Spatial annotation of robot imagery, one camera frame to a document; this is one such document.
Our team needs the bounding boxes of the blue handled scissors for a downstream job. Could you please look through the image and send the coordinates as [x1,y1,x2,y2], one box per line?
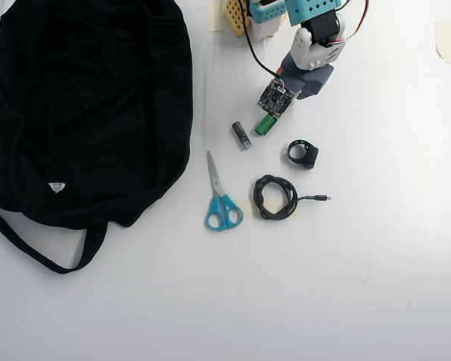
[204,150,245,232]

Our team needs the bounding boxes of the black camera cable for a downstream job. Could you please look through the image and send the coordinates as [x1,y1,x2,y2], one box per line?
[236,0,283,81]

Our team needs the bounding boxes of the white gripper with motor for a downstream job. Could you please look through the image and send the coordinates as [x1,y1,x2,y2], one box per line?
[276,11,347,102]

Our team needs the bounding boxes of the bare camera circuit board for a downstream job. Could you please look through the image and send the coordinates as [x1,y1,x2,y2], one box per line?
[256,77,299,116]

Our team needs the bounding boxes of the pale yellow tape patch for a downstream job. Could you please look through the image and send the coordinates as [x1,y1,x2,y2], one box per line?
[243,198,298,220]

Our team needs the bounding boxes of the black fabric bag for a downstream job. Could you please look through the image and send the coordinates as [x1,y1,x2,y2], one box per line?
[0,0,195,275]

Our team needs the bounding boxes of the coiled black usb cable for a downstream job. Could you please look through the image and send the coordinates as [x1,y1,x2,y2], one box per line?
[253,173,334,222]

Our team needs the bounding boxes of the beige masking tape strip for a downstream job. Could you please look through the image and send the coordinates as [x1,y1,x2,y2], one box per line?
[206,0,227,33]
[433,19,451,66]

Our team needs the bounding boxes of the black cylindrical battery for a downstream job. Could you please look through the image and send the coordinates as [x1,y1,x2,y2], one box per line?
[231,120,254,152]

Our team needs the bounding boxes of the yellow perforated robot base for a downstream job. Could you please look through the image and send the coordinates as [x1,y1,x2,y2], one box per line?
[224,0,255,38]

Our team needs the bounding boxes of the green capped black marker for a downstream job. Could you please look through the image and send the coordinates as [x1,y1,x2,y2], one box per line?
[254,115,279,137]

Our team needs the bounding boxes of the red white servo wires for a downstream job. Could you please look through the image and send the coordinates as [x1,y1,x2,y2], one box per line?
[336,0,371,44]

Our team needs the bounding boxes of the black plastic ring clamp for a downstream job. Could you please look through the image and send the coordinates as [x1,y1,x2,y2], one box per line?
[286,138,320,169]

